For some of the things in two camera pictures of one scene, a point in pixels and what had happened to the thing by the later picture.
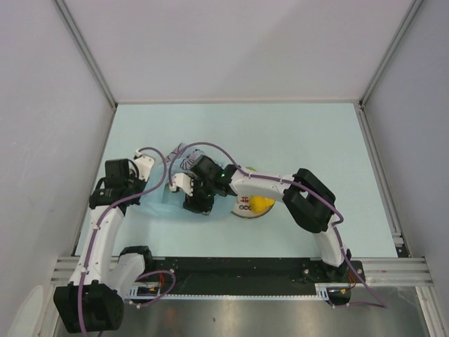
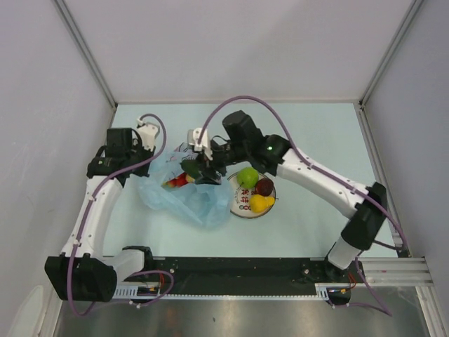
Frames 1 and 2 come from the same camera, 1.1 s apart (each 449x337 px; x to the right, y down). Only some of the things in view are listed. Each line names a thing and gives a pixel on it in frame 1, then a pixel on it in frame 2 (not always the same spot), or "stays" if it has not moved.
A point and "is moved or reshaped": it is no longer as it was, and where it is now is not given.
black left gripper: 142,184 to 137,144
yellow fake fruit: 260,203 stays
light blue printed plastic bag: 158,197 is moved or reshaped
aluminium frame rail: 393,271 stays
